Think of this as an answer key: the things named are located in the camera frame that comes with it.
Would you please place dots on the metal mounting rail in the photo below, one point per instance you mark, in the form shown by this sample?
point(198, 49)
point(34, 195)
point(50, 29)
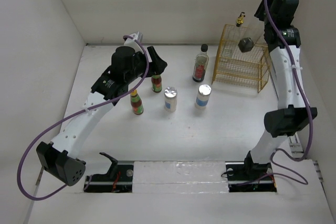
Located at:
point(181, 172)

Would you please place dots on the square bottle dark residue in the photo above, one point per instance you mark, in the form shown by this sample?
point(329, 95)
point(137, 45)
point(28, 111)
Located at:
point(250, 36)

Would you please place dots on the right silver lid jar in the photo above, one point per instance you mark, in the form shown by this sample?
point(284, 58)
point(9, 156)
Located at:
point(203, 95)

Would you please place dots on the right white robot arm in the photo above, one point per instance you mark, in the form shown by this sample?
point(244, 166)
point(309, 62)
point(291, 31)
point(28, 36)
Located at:
point(294, 112)

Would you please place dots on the left silver lid jar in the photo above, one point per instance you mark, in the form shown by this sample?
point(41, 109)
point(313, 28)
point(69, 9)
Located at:
point(170, 96)

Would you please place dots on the yellow wire rack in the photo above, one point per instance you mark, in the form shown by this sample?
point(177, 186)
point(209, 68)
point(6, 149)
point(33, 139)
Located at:
point(247, 69)

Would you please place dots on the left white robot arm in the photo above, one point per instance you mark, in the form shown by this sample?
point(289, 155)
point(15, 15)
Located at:
point(59, 157)

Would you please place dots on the clear gold spout bottle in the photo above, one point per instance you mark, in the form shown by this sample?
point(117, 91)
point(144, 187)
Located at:
point(239, 20)

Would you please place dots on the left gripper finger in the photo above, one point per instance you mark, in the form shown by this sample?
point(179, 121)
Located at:
point(153, 55)
point(160, 65)

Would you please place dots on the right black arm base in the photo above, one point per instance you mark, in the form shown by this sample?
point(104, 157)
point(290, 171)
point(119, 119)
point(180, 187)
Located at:
point(238, 176)

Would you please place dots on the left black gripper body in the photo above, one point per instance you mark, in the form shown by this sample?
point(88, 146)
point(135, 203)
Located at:
point(139, 70)

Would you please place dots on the chili sauce bottle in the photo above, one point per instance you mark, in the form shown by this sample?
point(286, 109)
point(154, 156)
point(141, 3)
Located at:
point(156, 81)
point(136, 103)

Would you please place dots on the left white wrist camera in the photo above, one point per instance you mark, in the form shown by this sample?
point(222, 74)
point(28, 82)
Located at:
point(132, 38)

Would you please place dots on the silver lid jar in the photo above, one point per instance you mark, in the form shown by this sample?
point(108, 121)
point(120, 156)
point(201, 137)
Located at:
point(170, 96)
point(203, 95)

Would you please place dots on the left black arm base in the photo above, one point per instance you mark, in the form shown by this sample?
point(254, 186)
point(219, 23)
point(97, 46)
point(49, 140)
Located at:
point(117, 179)

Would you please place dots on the dark soy sauce bottle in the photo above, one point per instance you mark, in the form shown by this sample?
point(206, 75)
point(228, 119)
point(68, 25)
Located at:
point(201, 62)

